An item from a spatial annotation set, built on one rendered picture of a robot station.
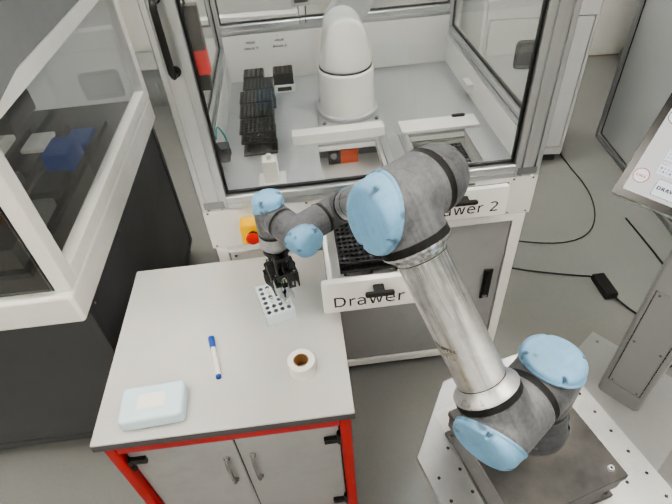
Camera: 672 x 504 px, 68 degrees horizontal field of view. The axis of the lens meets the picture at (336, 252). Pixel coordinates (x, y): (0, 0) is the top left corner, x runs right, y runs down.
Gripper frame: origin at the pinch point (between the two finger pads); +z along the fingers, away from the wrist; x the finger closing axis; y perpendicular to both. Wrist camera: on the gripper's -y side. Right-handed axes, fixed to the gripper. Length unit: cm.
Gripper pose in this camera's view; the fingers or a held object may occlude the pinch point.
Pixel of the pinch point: (284, 293)
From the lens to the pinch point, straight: 140.3
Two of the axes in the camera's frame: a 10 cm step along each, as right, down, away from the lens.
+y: 3.5, 6.2, -7.1
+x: 9.3, -2.8, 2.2
